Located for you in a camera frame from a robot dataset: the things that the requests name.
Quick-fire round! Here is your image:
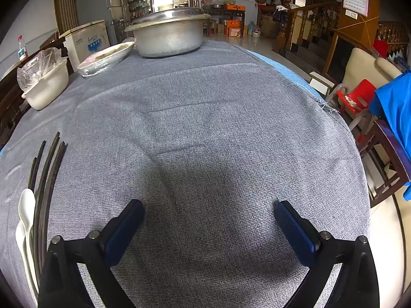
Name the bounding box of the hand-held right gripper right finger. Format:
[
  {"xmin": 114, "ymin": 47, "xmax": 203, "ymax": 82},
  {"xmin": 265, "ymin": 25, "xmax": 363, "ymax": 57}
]
[{"xmin": 274, "ymin": 200, "xmax": 381, "ymax": 308}]

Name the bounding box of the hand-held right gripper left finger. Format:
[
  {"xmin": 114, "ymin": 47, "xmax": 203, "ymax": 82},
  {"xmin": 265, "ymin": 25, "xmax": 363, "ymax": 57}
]
[{"xmin": 38, "ymin": 199, "xmax": 146, "ymax": 308}]

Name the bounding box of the dark wooden chopstick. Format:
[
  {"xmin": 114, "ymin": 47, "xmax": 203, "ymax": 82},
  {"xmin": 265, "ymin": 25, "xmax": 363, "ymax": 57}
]
[
  {"xmin": 37, "ymin": 141, "xmax": 68, "ymax": 289},
  {"xmin": 27, "ymin": 157, "xmax": 38, "ymax": 193},
  {"xmin": 32, "ymin": 131, "xmax": 61, "ymax": 283},
  {"xmin": 30, "ymin": 140, "xmax": 47, "ymax": 206}
]

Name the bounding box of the white ceramic spoon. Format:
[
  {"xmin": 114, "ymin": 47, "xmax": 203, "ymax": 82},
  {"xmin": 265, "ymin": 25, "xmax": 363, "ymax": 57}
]
[{"xmin": 17, "ymin": 189, "xmax": 41, "ymax": 302}]

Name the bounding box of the white plastic spoon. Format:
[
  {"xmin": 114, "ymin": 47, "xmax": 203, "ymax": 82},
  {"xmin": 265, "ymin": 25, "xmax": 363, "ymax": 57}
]
[{"xmin": 14, "ymin": 221, "xmax": 36, "ymax": 296}]

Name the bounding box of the dark wooden dining chair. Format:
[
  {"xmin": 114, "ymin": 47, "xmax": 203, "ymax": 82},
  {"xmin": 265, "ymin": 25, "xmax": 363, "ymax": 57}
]
[{"xmin": 355, "ymin": 119, "xmax": 411, "ymax": 209}]

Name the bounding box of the grey woven cloth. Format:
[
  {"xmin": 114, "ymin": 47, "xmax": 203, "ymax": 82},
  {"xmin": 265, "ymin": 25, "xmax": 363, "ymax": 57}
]
[{"xmin": 0, "ymin": 40, "xmax": 371, "ymax": 308}]

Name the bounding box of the small white stool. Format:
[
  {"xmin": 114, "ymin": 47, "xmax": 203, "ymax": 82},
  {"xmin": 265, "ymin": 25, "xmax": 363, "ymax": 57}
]
[{"xmin": 309, "ymin": 71, "xmax": 338, "ymax": 98}]

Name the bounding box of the red plastic chair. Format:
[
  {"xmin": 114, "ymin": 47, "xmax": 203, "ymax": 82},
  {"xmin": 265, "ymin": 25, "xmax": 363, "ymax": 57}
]
[{"xmin": 328, "ymin": 80, "xmax": 378, "ymax": 142}]

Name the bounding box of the blue cloth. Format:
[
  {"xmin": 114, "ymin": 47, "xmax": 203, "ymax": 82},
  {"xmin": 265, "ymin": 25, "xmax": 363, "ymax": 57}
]
[{"xmin": 369, "ymin": 71, "xmax": 411, "ymax": 199}]

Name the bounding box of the white plastic container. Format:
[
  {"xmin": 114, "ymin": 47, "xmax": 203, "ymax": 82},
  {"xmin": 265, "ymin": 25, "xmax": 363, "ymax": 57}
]
[{"xmin": 22, "ymin": 58, "xmax": 69, "ymax": 110}]

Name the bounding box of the blue tablecloth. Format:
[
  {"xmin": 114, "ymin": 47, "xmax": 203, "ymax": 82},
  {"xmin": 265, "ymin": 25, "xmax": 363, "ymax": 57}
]
[{"xmin": 249, "ymin": 51, "xmax": 326, "ymax": 101}]

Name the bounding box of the plastic-wrapped food bowl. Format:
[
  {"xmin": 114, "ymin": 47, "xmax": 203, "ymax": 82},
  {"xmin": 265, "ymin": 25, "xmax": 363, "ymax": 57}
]
[{"xmin": 77, "ymin": 41, "xmax": 135, "ymax": 78}]

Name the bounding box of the cream sofa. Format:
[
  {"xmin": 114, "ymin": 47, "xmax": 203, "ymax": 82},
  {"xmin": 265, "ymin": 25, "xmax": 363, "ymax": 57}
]
[{"xmin": 335, "ymin": 47, "xmax": 403, "ymax": 103}]

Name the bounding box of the white chest freezer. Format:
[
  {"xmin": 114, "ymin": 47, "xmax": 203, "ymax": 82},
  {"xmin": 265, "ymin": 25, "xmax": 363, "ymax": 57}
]
[{"xmin": 59, "ymin": 20, "xmax": 110, "ymax": 71}]

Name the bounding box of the metal pot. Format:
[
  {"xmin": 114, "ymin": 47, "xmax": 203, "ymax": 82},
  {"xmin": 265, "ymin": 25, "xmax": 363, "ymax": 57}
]
[{"xmin": 133, "ymin": 17, "xmax": 204, "ymax": 58}]

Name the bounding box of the clear water bottle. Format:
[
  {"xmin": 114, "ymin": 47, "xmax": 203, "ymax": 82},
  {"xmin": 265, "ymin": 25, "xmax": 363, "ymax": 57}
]
[{"xmin": 17, "ymin": 35, "xmax": 29, "ymax": 61}]

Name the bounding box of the orange crate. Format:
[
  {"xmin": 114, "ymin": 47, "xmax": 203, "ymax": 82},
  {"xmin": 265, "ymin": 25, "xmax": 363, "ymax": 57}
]
[{"xmin": 225, "ymin": 19, "xmax": 243, "ymax": 37}]

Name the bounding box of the wooden stair railing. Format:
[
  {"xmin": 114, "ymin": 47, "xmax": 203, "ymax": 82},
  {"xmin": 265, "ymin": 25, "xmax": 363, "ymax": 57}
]
[{"xmin": 273, "ymin": 2, "xmax": 342, "ymax": 53}]

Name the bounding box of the metal pot lid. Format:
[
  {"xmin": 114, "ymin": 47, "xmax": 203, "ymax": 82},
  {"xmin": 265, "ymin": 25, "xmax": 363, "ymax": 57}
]
[{"xmin": 125, "ymin": 6, "xmax": 211, "ymax": 33}]

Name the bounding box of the grey refrigerator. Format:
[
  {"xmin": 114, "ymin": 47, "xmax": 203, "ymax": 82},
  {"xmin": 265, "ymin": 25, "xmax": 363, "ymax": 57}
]
[{"xmin": 74, "ymin": 0, "xmax": 121, "ymax": 44}]

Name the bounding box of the wooden side table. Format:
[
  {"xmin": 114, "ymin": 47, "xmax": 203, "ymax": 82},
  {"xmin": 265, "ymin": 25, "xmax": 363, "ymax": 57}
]
[{"xmin": 202, "ymin": 5, "xmax": 246, "ymax": 39}]

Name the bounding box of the glass display cabinet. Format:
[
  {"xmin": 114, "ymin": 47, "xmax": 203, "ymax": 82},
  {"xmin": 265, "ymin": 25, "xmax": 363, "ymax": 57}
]
[{"xmin": 124, "ymin": 0, "xmax": 153, "ymax": 23}]

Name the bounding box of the brown wooden door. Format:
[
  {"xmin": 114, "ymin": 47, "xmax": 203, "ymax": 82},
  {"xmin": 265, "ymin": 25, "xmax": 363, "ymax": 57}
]
[{"xmin": 53, "ymin": 0, "xmax": 79, "ymax": 34}]

